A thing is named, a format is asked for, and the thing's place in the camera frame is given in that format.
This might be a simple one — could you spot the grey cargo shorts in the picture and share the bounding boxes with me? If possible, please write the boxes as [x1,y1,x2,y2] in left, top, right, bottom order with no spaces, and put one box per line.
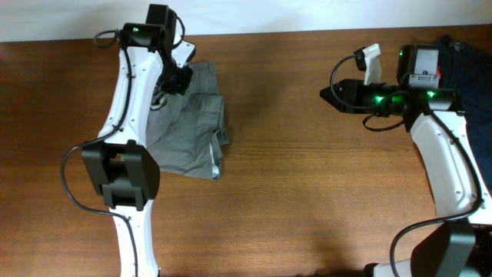
[146,62,229,180]

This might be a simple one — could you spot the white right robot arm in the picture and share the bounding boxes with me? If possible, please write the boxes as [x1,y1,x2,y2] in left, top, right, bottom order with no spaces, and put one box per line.
[320,44,491,276]

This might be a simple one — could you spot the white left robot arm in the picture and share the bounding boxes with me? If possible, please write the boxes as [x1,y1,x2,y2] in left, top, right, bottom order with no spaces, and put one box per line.
[81,4,195,276]

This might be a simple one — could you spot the dark navy garment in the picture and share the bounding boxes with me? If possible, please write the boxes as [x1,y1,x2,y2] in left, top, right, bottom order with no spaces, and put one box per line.
[434,35,491,190]

